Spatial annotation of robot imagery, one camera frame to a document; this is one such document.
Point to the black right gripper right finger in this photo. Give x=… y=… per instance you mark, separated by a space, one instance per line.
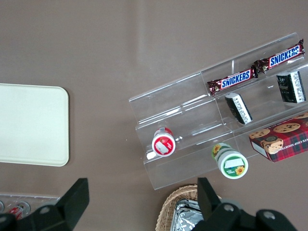
x=211 y=207

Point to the beige rectangular tray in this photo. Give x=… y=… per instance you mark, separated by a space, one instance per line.
x=31 y=125

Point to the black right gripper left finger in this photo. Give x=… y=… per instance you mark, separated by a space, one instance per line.
x=69 y=202

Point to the red lid yogurt cup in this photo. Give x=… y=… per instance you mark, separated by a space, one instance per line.
x=163 y=144

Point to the clear acrylic bottle rack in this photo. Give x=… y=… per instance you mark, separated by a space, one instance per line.
x=45 y=199

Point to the red plaid cookie box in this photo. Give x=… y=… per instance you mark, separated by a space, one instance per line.
x=286 y=142

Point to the aluminium foil container stack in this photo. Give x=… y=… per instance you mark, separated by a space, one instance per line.
x=187 y=216

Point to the green lid yogurt cup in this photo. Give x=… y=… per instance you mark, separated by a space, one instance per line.
x=233 y=164

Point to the small black white box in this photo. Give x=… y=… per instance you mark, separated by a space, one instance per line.
x=291 y=86
x=239 y=109

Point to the light oval wicker basket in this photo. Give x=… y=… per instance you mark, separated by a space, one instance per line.
x=166 y=209

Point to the red cola bottle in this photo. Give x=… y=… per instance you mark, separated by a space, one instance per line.
x=15 y=211

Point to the Snickers chocolate bar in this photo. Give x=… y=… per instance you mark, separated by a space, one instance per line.
x=234 y=80
x=281 y=56

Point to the clear acrylic stepped shelf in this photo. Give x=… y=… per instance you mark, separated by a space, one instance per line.
x=183 y=101

